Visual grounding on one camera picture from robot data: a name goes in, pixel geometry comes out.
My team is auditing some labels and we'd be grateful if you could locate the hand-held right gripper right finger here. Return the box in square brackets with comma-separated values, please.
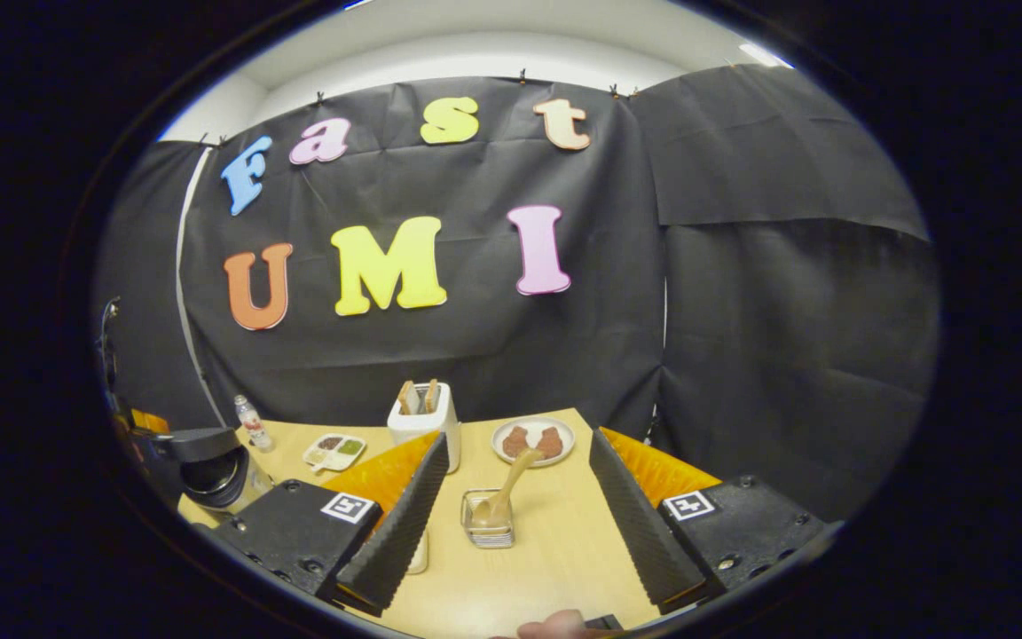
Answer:
[588, 428, 842, 615]

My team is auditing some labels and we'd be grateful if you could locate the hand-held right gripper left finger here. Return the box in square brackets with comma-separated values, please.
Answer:
[209, 432, 452, 618]

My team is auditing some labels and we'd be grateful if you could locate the clear chopstick holder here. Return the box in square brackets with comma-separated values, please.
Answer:
[460, 487, 515, 549]

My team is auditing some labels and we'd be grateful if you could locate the wooden spoon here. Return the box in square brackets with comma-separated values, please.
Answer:
[470, 448, 546, 531]

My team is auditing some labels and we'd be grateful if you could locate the clear plastic bottle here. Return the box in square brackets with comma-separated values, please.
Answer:
[234, 395, 274, 454]

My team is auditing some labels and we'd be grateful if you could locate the white toaster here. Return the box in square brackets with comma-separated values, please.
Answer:
[387, 382, 462, 474]

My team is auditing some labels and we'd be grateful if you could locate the white divided dish with beans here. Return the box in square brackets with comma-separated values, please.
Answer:
[303, 433, 367, 473]

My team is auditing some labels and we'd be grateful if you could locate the white plate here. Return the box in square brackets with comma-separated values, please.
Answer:
[491, 416, 576, 469]

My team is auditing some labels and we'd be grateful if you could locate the black backdrop cloth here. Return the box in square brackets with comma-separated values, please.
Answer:
[92, 64, 942, 525]

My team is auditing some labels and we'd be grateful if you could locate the ceiling light panel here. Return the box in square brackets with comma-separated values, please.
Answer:
[739, 42, 794, 70]

